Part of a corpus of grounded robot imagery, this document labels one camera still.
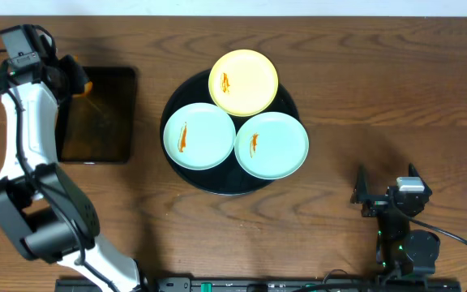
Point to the yellow plate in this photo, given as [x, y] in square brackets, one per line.
[243, 82]

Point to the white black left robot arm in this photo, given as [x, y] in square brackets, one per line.
[43, 213]

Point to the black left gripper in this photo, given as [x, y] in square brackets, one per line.
[73, 75]

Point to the black rectangular water tray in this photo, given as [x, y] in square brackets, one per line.
[98, 127]

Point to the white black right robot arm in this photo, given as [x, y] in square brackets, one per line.
[401, 250]

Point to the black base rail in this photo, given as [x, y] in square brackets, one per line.
[183, 284]

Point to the light green plate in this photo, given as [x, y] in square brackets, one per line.
[271, 145]
[199, 136]

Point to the orange sponge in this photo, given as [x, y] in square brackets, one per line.
[87, 89]

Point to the black round tray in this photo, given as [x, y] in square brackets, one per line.
[227, 178]

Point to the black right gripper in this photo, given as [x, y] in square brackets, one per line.
[377, 203]

